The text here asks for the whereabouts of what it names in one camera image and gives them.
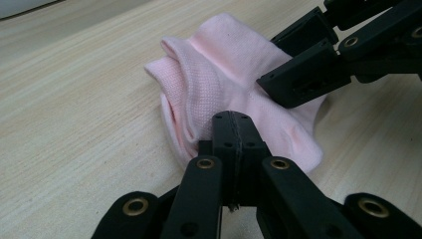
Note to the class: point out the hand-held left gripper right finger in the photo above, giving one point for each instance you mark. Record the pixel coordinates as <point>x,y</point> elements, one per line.
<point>249,149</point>

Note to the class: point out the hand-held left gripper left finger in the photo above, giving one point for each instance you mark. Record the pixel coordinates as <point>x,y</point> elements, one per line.
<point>227,139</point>

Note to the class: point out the pink sock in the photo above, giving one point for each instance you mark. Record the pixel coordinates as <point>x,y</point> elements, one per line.
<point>225,76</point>

